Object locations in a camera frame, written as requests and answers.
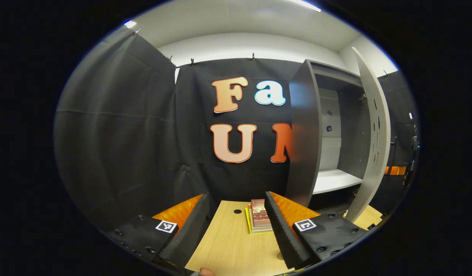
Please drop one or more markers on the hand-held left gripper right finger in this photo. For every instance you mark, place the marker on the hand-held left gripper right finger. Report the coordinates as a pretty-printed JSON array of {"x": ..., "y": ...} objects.
[{"x": 283, "y": 237}]

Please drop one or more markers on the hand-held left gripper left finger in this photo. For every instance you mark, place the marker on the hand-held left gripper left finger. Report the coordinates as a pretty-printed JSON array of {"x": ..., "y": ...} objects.
[{"x": 189, "y": 237}]

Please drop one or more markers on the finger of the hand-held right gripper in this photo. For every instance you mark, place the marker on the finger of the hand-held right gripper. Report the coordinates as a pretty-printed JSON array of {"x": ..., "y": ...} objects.
[{"x": 395, "y": 170}]

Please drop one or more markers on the beige cabinet door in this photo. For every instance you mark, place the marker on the beige cabinet door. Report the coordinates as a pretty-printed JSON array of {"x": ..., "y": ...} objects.
[{"x": 379, "y": 134}]

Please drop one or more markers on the dark grey cabinet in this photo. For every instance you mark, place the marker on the dark grey cabinet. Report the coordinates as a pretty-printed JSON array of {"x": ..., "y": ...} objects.
[{"x": 303, "y": 145}]

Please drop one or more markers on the dark metal stand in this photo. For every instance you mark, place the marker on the dark metal stand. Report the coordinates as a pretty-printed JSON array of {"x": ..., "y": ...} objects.
[{"x": 413, "y": 130}]

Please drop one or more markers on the black backdrop cloth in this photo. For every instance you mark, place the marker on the black backdrop cloth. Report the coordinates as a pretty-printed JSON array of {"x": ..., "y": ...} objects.
[{"x": 117, "y": 134}]

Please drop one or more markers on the row of black cloth clips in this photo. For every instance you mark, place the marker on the row of black cloth clips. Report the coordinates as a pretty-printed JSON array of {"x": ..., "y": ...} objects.
[{"x": 253, "y": 57}]

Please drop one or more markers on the large ceiling light panel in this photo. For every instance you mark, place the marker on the large ceiling light panel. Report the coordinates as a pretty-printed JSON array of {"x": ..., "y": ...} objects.
[{"x": 305, "y": 5}]

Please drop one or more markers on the small ceiling light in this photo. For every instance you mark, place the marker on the small ceiling light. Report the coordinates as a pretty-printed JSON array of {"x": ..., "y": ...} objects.
[{"x": 130, "y": 23}]

